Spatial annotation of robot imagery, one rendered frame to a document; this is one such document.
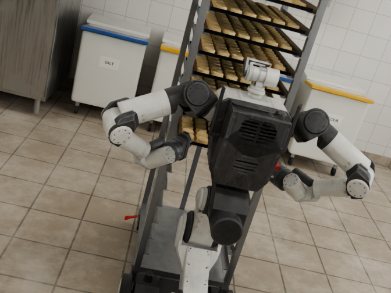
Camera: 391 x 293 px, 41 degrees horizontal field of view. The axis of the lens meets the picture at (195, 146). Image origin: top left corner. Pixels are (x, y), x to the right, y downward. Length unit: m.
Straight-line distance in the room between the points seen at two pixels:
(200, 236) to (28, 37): 2.42
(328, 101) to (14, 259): 2.84
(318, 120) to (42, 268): 1.56
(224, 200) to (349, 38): 3.45
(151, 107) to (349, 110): 3.00
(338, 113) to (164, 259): 2.38
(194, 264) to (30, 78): 2.45
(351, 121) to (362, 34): 0.93
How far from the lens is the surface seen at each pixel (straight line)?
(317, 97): 4.45
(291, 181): 2.01
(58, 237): 2.93
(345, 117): 4.55
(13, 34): 4.18
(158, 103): 1.73
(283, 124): 1.67
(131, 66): 4.30
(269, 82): 1.81
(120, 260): 2.84
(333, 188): 1.98
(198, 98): 1.72
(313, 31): 2.17
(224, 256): 2.67
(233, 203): 1.83
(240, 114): 1.64
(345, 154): 1.88
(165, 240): 2.80
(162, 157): 1.90
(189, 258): 2.23
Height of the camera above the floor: 1.67
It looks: 22 degrees down
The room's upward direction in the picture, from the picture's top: 16 degrees clockwise
